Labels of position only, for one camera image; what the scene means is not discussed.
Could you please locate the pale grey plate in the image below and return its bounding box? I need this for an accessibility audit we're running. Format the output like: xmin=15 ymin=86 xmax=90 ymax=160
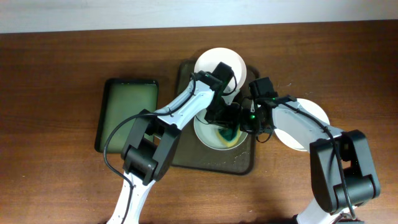
xmin=193 ymin=109 xmax=248 ymax=151

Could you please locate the green and yellow sponge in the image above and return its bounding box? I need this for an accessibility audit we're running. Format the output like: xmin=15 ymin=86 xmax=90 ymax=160
xmin=216 ymin=126 xmax=241 ymax=147

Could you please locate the cream white plate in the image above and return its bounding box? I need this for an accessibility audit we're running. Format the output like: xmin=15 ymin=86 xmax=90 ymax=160
xmin=274 ymin=98 xmax=330 ymax=152

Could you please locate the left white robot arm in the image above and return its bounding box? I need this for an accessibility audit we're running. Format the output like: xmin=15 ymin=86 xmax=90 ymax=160
xmin=109 ymin=62 xmax=239 ymax=223

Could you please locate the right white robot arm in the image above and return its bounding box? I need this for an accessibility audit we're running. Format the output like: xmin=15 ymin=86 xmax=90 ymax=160
xmin=241 ymin=78 xmax=381 ymax=223

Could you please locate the large dark serving tray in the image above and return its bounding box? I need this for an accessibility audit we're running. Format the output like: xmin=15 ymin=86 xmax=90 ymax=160
xmin=172 ymin=60 xmax=260 ymax=175

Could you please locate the small black water tray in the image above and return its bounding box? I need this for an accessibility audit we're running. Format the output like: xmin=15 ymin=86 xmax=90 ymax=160
xmin=94 ymin=78 xmax=159 ymax=153

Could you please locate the pinkish white plate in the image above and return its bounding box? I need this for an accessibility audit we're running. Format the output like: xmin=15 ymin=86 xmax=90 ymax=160
xmin=194 ymin=47 xmax=247 ymax=105

